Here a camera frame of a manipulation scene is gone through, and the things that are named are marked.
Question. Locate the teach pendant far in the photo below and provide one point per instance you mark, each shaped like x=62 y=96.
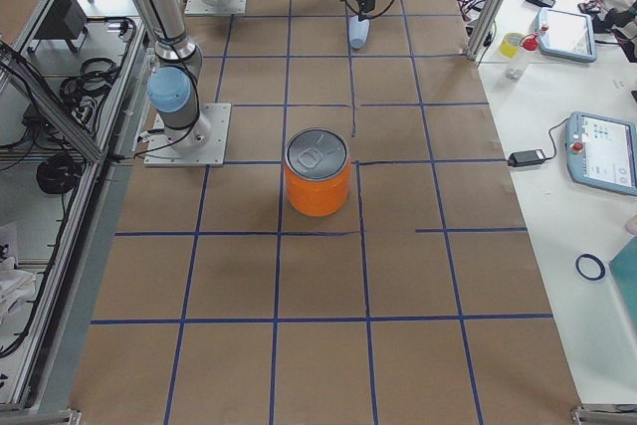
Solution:
x=566 y=35

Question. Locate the orange can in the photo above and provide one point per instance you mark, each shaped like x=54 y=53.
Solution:
x=317 y=172

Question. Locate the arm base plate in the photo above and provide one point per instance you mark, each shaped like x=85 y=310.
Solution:
x=215 y=8
x=204 y=145

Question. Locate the black power brick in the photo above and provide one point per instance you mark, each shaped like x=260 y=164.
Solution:
x=525 y=158

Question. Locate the aluminium frame post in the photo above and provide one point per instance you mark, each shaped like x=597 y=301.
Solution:
x=492 y=2

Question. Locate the green mat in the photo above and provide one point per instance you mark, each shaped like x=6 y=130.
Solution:
x=623 y=269

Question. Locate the teach pendant near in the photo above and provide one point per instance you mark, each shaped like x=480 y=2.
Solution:
x=601 y=152

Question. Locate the light blue cup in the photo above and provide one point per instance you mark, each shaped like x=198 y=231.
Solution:
x=358 y=31

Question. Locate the teach pendant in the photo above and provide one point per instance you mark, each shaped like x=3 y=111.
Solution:
x=566 y=35
x=601 y=152

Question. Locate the aluminium frame rail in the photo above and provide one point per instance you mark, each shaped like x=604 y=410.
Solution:
x=47 y=226

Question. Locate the yellow tape roll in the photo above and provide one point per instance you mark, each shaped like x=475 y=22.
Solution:
x=510 y=44

